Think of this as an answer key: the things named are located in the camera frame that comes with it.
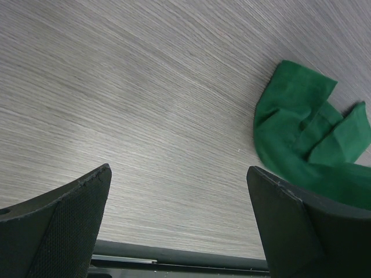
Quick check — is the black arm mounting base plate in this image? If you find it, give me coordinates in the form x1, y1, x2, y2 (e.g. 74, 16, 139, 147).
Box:
89, 240, 270, 277

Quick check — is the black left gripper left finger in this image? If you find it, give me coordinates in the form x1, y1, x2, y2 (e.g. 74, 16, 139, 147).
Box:
1, 164, 112, 277

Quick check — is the green t shirt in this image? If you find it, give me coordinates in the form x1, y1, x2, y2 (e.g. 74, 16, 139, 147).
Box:
253, 60, 370, 210

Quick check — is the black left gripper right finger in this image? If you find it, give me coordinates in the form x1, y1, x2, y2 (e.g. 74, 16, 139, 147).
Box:
246, 166, 370, 277

